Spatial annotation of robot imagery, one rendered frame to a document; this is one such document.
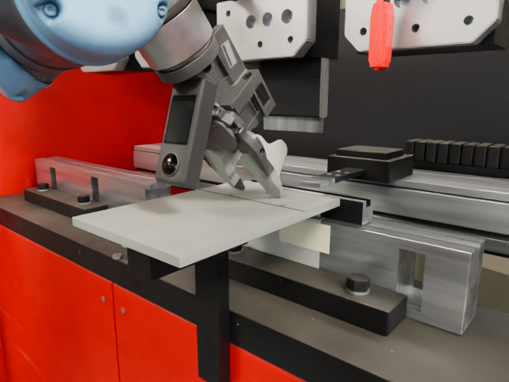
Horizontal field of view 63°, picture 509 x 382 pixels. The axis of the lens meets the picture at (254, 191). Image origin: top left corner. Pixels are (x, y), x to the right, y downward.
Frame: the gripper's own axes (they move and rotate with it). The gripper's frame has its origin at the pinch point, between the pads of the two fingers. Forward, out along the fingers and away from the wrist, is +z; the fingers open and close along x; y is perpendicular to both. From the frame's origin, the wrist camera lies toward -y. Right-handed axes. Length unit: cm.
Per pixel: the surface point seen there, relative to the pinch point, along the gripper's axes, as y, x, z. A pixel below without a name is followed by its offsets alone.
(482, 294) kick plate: 91, 5, 197
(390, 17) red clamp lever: 12.7, -17.1, -14.9
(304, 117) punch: 11.5, -2.7, -2.5
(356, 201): 3.9, -11.8, 4.3
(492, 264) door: 102, 2, 183
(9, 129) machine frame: 4, 84, -2
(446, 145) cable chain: 35.6, -11.1, 26.4
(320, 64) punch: 15.2, -5.7, -8.2
